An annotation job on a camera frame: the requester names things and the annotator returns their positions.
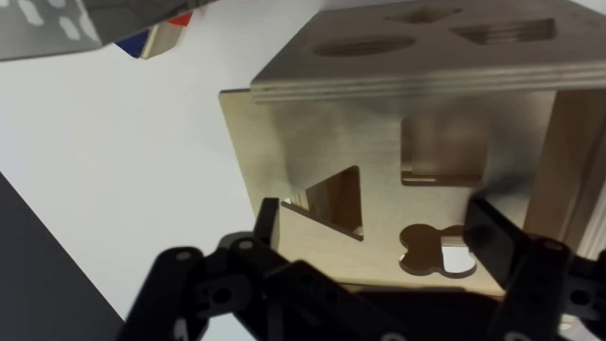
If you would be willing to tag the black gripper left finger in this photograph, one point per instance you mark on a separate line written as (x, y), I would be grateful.
(208, 296)

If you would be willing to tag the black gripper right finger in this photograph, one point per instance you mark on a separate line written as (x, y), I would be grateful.
(541, 284)

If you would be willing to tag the wooden shape sorter cube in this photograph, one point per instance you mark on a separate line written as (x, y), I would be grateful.
(352, 138)

